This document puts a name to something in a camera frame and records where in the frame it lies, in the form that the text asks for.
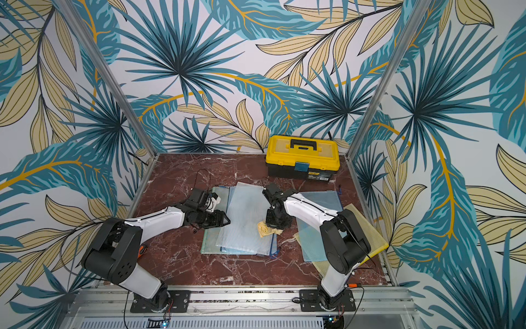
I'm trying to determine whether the cream wiping cloth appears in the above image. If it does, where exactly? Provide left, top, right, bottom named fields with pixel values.
left=257, top=222, right=283, bottom=238

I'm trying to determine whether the white blue-edged mesh document bag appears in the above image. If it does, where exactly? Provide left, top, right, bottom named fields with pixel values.
left=215, top=181, right=275, bottom=256

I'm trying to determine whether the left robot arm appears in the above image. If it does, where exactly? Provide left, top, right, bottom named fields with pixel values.
left=81, top=207, right=230, bottom=300

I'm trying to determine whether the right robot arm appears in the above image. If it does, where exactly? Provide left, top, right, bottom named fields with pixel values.
left=262, top=186, right=371, bottom=299

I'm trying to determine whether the green-edged mesh document bag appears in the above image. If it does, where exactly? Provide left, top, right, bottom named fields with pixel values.
left=201, top=186, right=230, bottom=254

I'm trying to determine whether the light blue mesh document bag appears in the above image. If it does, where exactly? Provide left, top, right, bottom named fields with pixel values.
left=219, top=186, right=278, bottom=256

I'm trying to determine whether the yellow black toolbox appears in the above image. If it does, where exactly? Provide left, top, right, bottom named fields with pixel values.
left=266, top=135, right=341, bottom=182

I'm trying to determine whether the orange screwdriver left side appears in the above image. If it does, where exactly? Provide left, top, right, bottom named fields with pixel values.
left=138, top=244, right=148, bottom=258

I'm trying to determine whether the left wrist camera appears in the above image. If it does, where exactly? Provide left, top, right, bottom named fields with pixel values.
left=182, top=189, right=221, bottom=213

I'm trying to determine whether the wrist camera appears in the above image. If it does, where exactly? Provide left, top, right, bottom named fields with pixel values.
left=182, top=189, right=221, bottom=213
left=262, top=183, right=297, bottom=205

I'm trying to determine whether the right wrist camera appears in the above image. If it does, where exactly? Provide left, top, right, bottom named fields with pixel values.
left=262, top=183, right=297, bottom=205

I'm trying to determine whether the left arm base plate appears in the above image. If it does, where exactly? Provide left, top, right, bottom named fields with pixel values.
left=130, top=290, right=190, bottom=314

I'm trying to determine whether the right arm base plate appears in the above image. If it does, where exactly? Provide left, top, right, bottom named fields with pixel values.
left=298, top=288, right=357, bottom=312

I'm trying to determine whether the aluminium front rail frame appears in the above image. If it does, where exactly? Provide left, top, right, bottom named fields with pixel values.
left=61, top=285, right=424, bottom=328

